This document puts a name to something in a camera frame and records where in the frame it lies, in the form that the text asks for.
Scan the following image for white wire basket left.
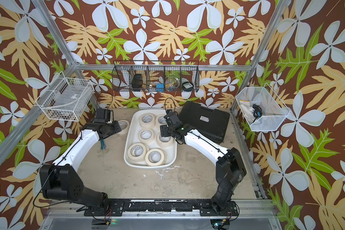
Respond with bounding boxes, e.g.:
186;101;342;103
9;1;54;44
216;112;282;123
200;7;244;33
36;72;94;122

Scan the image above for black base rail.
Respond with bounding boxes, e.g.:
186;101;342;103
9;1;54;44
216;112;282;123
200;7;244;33
76;199;240;217

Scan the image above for white plastic storage box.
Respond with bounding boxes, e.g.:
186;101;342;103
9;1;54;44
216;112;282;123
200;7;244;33
124;109;177;169

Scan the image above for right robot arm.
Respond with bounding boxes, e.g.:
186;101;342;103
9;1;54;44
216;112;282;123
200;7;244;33
160;111;247;215

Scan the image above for white mesh basket right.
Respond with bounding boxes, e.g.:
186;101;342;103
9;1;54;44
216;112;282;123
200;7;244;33
236;83;290;132

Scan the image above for black wire basket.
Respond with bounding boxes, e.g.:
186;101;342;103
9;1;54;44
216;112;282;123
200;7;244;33
111;60;200;93

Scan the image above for masking tape roll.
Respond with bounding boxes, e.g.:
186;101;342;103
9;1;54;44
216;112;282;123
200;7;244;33
127;143;149;163
138;128;155;145
155;114;167;127
118;120;130;135
145;149;166;167
140;113;155;129
156;134;174;149

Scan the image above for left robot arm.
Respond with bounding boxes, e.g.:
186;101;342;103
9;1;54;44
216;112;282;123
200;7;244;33
39;109;122;210

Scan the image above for black cable in basket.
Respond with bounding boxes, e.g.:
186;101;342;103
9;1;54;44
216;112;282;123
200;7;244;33
252;104;264;123

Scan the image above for black plastic tool case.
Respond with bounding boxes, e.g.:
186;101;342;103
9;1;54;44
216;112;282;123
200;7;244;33
179;102;230;144

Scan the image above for blue item in basket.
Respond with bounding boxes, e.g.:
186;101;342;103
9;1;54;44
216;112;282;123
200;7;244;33
156;83;165;93

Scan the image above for black box in basket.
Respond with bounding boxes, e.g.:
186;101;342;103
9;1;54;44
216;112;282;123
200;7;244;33
131;74;143;91

